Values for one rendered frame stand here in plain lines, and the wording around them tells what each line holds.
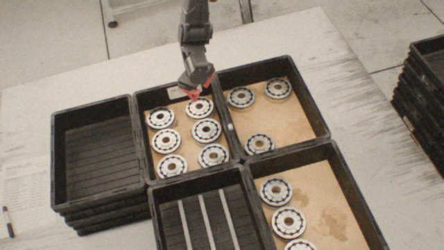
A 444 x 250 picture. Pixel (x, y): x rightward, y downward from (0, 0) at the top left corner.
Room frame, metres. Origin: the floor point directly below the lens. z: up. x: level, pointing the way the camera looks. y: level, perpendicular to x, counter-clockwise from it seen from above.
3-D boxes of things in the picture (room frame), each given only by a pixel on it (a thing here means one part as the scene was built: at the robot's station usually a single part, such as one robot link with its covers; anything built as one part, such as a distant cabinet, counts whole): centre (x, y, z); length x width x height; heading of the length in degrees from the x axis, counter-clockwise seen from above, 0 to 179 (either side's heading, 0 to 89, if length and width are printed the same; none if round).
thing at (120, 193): (0.81, 0.42, 0.92); 0.40 x 0.30 x 0.02; 7
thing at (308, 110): (0.89, -0.17, 0.87); 0.40 x 0.30 x 0.11; 7
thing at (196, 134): (0.86, 0.05, 0.86); 0.10 x 0.10 x 0.01
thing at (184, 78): (0.85, 0.05, 1.17); 0.10 x 0.07 x 0.07; 142
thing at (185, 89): (0.84, 0.06, 1.10); 0.07 x 0.07 x 0.09; 52
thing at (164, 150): (0.84, 0.19, 0.86); 0.10 x 0.10 x 0.01
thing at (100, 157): (0.81, 0.42, 0.87); 0.40 x 0.30 x 0.11; 7
